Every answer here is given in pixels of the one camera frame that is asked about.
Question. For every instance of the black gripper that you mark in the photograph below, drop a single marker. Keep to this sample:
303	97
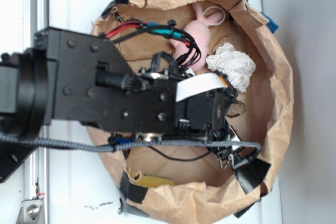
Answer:
202	103

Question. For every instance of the brown grey rock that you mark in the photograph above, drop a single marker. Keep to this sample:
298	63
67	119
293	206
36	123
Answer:
236	109

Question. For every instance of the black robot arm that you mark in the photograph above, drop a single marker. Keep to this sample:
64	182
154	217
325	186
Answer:
78	77

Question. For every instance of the crumpled white paper ball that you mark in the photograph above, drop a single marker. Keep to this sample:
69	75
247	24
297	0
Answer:
237	65

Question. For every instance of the pink plush bunny toy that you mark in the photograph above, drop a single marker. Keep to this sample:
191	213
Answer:
199	30

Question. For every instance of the brown paper bag bin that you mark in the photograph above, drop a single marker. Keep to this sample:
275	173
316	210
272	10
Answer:
203	192

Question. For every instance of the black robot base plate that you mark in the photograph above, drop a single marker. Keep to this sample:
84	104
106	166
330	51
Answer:
12	157

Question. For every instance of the metal corner bracket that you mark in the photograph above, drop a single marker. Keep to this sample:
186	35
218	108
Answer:
31	212

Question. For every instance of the aluminium extrusion rail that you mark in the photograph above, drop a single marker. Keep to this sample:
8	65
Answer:
36	165

